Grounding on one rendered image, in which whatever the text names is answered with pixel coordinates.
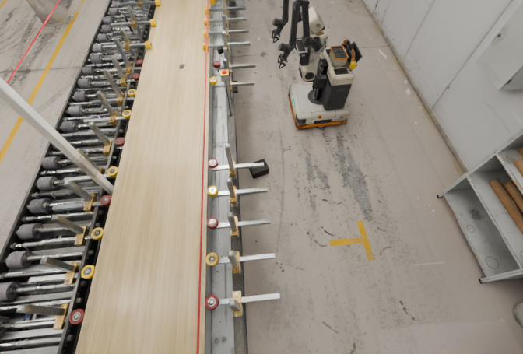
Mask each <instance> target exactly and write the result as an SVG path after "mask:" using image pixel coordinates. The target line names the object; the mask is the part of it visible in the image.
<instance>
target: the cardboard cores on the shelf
mask: <svg viewBox="0 0 523 354"><path fill-rule="evenodd" d="M517 151H518V153H519V154H520V156H521V157H522V159H518V160H516V161H514V165H515V166H516V167H517V169H518V170H519V172H520V173H521V175H522V176H523V147H521V148H519V149H518V150H517ZM505 171H506V170H505ZM506 173H507V175H508V176H509V178H510V179H511V181H512V182H507V183H505V184H501V183H500V181H499V180H498V179H495V180H492V181H490V182H489V184H490V186H491V188H492V189H493V190H494V192H495V193H496V195H497V197H498V198H499V199H500V201H501V202H502V204H503V206H504V207H505V209H506V210H507V212H508V213H509V215H510V216H511V218H512V219H513V220H514V222H515V224H516V225H517V227H518V228H519V230H520V231H521V233H522V234H523V194H522V193H521V191H520V190H519V188H518V186H517V185H516V184H515V182H514V181H513V180H512V178H511V176H510V175H509V174H508V172H507V171H506Z"/></svg>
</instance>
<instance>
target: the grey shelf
mask: <svg viewBox="0 0 523 354"><path fill-rule="evenodd" d="M521 147H523V128H522V129H521V130H520V131H518V132H517V133H516V134H515V135H513V136H512V137H510V138H509V139H508V140H507V141H506V142H505V143H503V144H502V145H501V146H499V147H498V148H497V149H495V150H494V151H493V152H491V153H490V154H489V155H488V156H487V157H486V158H484V159H483V160H481V161H480V162H479V163H477V164H476V165H475V166H474V167H473V168H472V169H471V170H469V171H468V172H466V173H465V174H464V175H462V176H461V177H460V178H458V179H457V180H456V181H455V182H454V183H453V184H451V185H450V186H449V187H447V188H446V189H445V190H443V191H442V192H441V193H440V194H438V195H437V198H442V195H444V196H445V198H446V199H447V201H448V203H449V205H450V206H451V207H452V209H453V211H454V213H455V215H456V217H457V220H458V223H459V225H460V227H461V228H462V231H463V233H464V234H465V237H466V239H467V241H468V242H469V244H470V246H471V248H472V250H473V252H474V254H475V256H476V258H477V260H478V262H479V264H480V266H481V268H482V269H483V271H484V273H485V275H486V277H485V278H482V279H479V282H480V284H483V283H486V282H492V281H500V280H507V279H520V278H522V279H523V234H522V233H521V231H520V230H519V228H518V227H517V225H516V224H515V222H514V220H513V219H512V218H511V216H510V215H509V213H508V212H507V210H506V209H505V207H504V206H503V204H502V202H501V201H500V199H499V198H498V197H497V195H496V193H495V192H494V190H493V189H492V188H491V186H490V184H489V182H490V181H492V180H495V179H498V180H499V181H500V183H501V184H505V183H507V182H512V181H511V179H510V178H509V176H508V175H507V173H506V171H507V172H508V174H509V175H510V176H511V178H512V180H513V181H514V182H515V184H516V185H517V186H518V188H519V190H520V191H521V193H522V194H523V176H522V175H521V173H520V172H519V170H518V169H517V167H516V166H515V165H514V161H516V160H518V159H522V157H521V156H520V154H519V153H518V151H517V150H518V149H519V148H521ZM505 170H506V171H505Z"/></svg>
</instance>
